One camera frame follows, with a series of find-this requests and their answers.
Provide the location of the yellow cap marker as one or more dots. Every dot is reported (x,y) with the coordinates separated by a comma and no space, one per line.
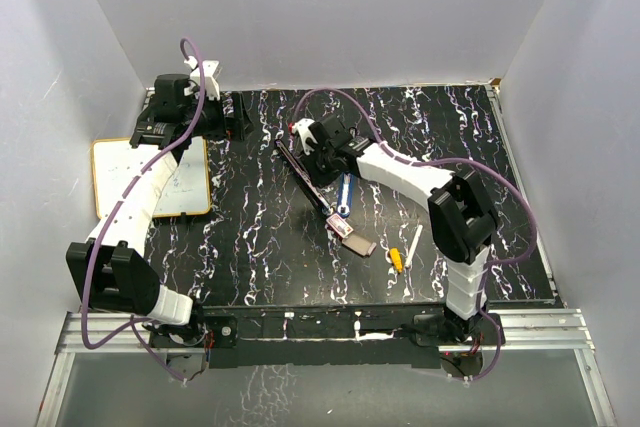
(395,259)

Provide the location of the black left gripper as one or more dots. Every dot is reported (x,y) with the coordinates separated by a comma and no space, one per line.
(234,128)

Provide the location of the aluminium frame rail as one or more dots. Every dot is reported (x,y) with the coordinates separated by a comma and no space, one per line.
(378,365)

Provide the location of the white pen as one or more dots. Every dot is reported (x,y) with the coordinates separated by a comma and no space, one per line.
(413,246)

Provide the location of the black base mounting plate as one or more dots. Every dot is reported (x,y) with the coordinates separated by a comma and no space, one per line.
(359,334)

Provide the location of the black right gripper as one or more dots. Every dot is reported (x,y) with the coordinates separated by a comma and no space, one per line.
(316,179)

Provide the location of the red staple box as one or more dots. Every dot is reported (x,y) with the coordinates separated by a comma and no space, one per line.
(339,226)

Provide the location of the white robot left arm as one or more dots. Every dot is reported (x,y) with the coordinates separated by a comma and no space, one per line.
(109,268)

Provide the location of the grey staple box tray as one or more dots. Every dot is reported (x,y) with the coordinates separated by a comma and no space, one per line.
(359,245)

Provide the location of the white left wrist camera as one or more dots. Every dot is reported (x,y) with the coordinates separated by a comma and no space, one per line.
(204,75)

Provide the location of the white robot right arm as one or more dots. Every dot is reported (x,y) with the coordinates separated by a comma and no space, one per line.
(461,215)

